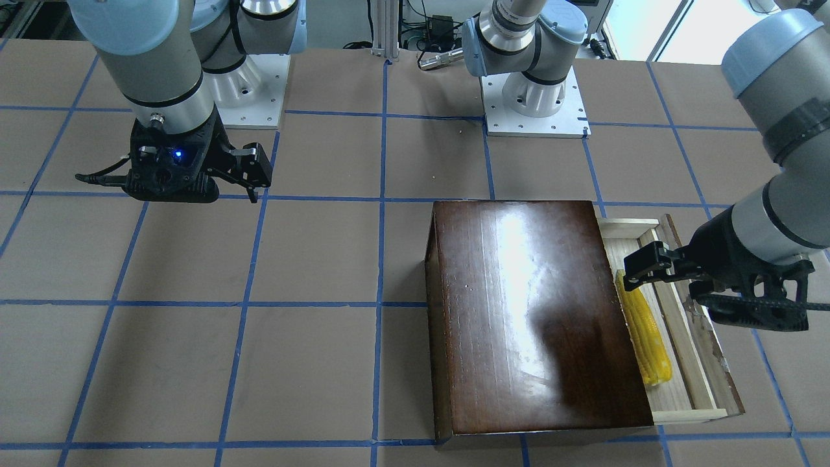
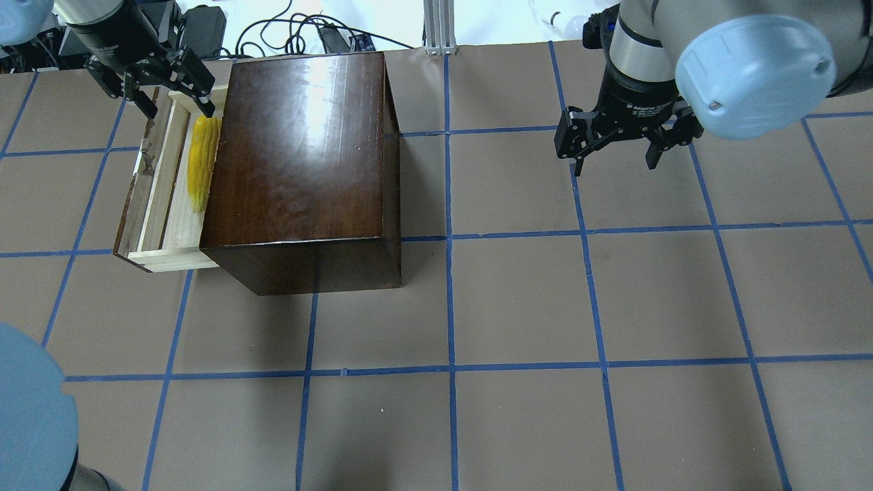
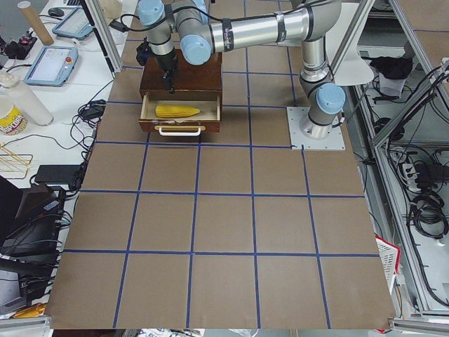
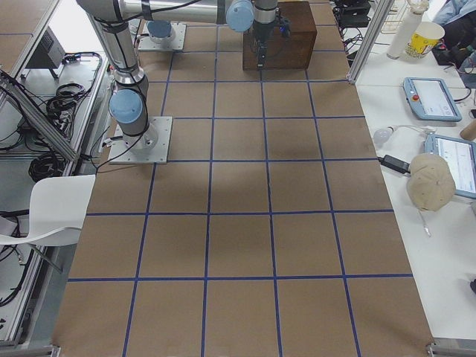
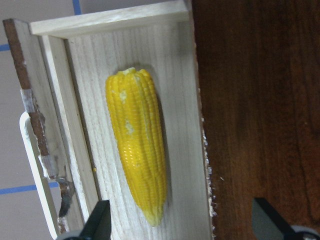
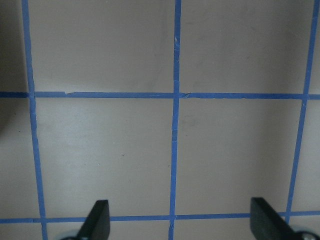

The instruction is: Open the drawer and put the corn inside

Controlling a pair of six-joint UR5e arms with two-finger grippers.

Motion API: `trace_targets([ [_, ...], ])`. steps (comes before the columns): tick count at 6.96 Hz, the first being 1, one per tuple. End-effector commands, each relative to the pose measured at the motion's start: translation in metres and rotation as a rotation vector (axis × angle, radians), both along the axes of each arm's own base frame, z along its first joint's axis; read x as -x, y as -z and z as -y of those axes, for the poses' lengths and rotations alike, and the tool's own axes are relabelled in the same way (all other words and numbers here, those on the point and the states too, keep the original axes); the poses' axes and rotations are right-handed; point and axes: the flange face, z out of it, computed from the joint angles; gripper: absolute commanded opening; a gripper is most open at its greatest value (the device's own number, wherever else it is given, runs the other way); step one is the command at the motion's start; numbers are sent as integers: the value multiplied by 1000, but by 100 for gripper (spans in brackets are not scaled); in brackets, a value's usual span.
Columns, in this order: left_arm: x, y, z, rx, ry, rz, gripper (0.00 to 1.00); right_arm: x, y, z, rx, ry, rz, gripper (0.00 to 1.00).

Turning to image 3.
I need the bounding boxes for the yellow corn cob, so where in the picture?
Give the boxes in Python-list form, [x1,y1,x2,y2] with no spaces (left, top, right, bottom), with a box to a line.
[155,105,200,119]

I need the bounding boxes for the near blue teach pendant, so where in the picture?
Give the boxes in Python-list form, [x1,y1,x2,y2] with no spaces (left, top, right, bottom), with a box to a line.
[23,46,79,87]

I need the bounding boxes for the blue teach pendant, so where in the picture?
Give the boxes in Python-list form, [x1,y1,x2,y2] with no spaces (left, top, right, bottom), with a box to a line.
[52,6,93,40]
[23,46,79,87]

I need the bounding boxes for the yellow popcorn cup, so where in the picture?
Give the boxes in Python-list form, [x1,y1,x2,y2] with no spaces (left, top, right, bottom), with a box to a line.
[0,95,28,136]

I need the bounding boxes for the black cables behind table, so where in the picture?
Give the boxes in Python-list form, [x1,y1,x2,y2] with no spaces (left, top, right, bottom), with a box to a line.
[29,79,108,192]

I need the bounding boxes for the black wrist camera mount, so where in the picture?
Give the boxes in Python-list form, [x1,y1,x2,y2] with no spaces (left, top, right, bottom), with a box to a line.
[136,39,151,66]

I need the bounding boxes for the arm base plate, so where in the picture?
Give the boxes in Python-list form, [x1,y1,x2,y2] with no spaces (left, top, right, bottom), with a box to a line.
[286,107,346,151]

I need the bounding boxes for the far blue teach pendant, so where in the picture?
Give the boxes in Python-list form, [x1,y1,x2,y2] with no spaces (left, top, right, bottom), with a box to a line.
[52,6,93,40]

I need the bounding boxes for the white red plastic basket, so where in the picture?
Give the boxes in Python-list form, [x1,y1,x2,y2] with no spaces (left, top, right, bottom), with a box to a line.
[375,235,401,294]

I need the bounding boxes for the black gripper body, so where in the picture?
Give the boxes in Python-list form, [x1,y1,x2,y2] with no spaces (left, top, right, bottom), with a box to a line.
[155,51,177,79]

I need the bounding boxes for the white cylinder bottle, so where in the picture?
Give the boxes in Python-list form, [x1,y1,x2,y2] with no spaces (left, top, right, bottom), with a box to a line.
[1,72,54,126]

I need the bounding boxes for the cardboard tube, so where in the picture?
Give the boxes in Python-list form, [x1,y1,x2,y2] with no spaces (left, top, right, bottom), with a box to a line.
[17,1,54,46]

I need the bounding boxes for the aluminium frame post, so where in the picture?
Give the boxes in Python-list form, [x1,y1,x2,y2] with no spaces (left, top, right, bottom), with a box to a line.
[81,0,123,74]

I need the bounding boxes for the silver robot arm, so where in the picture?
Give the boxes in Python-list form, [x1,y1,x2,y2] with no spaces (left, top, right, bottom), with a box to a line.
[136,1,345,139]

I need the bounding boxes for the white plastic chair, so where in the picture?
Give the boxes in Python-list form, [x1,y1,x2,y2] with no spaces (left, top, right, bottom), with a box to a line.
[326,1,374,86]

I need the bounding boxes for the wooden drawer with white handle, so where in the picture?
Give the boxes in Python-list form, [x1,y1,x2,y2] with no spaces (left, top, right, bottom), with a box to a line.
[138,93,222,136]

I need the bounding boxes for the dark wooden drawer cabinet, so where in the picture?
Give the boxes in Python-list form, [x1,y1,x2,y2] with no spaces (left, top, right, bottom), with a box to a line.
[140,49,222,102]

